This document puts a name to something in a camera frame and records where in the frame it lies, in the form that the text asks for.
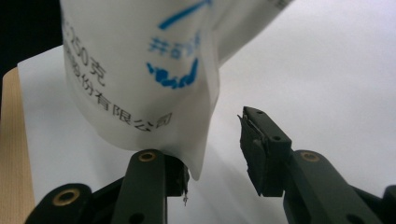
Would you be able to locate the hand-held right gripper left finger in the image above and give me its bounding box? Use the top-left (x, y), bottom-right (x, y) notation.
top-left (110, 148), bottom-right (191, 224)

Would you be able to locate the white table mat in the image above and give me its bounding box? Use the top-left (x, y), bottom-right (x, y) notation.
top-left (17, 0), bottom-right (396, 224)

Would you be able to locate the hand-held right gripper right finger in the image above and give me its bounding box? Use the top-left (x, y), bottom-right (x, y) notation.
top-left (237, 105), bottom-right (385, 224)

